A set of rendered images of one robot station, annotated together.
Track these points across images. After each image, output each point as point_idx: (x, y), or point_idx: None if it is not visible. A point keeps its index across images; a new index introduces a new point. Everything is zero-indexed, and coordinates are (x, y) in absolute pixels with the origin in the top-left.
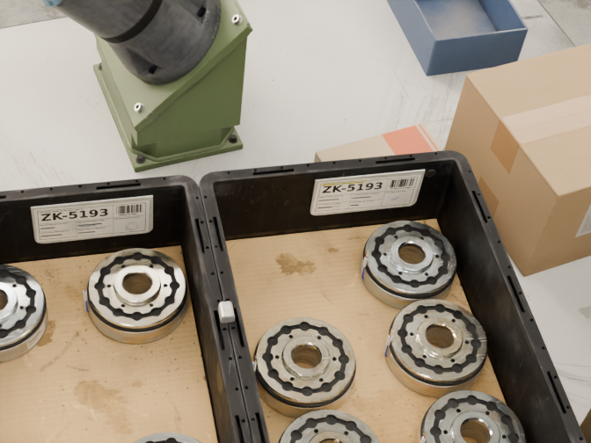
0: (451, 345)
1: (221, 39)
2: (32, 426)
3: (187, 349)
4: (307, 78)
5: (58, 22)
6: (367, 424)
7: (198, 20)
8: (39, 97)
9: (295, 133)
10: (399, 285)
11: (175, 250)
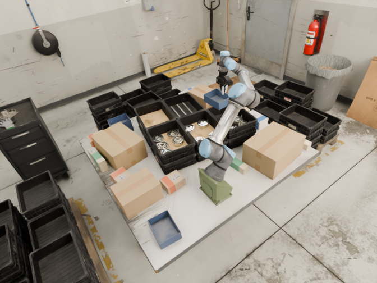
0: (160, 144)
1: (202, 169)
2: (205, 131)
3: None
4: (192, 206)
5: (246, 203)
6: (169, 140)
7: (207, 167)
8: (238, 186)
9: (191, 194)
10: (168, 149)
11: None
